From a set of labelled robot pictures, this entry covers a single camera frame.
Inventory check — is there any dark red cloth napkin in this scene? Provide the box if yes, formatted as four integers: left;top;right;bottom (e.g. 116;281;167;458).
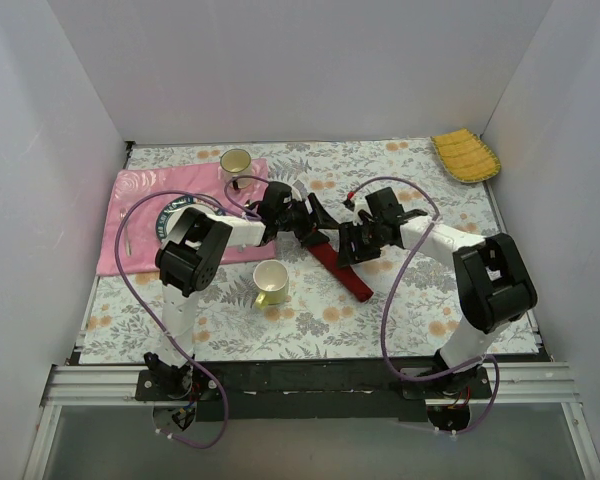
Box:
307;243;374;303

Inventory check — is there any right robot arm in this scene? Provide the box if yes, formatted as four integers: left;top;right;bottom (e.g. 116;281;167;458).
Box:
337;187;538;398

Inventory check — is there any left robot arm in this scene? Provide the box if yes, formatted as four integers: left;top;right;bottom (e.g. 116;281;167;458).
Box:
144;181;339;400

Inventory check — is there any yellow mug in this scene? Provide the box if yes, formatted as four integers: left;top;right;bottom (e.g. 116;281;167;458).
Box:
253;259;289;308

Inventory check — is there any white plate blue rim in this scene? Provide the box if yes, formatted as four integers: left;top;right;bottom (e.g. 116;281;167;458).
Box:
155;195;225;243

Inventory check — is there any yellow bamboo tray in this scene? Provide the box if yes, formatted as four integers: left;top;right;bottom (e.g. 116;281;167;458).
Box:
431;128;501;184

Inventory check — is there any pink placemat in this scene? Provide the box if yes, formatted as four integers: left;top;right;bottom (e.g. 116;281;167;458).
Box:
95;157;277;277

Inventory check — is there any silver fork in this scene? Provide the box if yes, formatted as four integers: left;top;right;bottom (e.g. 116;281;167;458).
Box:
119;207;132;257

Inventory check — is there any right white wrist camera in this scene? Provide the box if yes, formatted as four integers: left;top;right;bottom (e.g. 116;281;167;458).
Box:
343;192;373;225

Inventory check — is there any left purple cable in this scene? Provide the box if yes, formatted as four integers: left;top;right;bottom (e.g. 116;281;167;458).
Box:
115;175;271;450

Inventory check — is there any purple cable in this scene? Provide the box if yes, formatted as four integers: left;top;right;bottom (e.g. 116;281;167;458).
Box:
115;175;271;450
347;175;501;435

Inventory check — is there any white mug black handle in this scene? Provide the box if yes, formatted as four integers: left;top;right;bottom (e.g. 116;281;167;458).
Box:
218;148;252;191

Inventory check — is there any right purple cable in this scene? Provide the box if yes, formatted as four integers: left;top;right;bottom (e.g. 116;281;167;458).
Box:
347;175;501;435

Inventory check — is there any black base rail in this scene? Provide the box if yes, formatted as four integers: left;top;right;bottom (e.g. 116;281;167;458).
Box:
135;353;492;422

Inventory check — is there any aluminium frame rail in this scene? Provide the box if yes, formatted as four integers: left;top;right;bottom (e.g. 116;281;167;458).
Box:
24;362;600;479

